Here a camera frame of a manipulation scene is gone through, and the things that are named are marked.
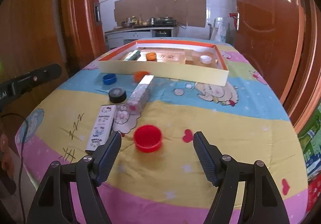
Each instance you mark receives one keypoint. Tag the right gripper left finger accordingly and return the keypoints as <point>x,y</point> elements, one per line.
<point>53,202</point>

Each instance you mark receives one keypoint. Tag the white Hello Kitty box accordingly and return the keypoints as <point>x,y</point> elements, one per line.
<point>101,128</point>

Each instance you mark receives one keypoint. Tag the red plastic cap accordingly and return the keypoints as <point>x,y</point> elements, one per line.
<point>148,138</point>

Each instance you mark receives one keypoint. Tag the silver glitter box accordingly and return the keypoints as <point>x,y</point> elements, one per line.
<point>136,102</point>

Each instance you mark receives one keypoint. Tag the teal flower-print box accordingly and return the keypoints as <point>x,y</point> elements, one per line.
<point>134,55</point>

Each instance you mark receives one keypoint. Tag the green printed carton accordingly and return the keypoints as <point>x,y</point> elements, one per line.
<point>309,139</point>

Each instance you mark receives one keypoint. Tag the blue plastic cap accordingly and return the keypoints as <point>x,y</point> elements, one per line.
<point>109,79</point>

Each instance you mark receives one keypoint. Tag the colourful cartoon tablecloth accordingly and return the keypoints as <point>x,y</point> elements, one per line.
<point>244,119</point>

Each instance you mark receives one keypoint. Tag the black round lid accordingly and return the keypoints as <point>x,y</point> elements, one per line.
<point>117,95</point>

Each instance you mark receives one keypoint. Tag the grey kitchen counter cabinet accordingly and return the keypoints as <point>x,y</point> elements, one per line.
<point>119,37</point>

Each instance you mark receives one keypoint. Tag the orange plastic cap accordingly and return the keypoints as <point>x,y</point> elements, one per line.
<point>138,76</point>

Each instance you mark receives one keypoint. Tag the orange cap in tray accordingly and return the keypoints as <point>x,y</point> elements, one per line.
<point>151,56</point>

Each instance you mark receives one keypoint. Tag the white cap in tray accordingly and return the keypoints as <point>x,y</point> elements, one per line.
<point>206,59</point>

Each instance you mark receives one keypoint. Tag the orange-rimmed cardboard tray box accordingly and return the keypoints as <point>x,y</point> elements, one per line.
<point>170,61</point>

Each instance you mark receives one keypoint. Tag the tan wooden block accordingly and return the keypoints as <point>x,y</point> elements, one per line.
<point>188,57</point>

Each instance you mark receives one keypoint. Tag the black gas stove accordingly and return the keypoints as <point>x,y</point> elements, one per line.
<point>164,22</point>

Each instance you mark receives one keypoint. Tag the white plastic bag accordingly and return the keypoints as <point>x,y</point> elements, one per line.
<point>221,30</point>

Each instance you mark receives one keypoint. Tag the brown wooden door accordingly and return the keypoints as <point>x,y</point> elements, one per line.
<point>281,39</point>

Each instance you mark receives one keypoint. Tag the silver door handle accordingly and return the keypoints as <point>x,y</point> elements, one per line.
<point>236,17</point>

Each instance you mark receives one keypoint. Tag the brown cardboard wall panel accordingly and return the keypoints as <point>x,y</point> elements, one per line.
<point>186,12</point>

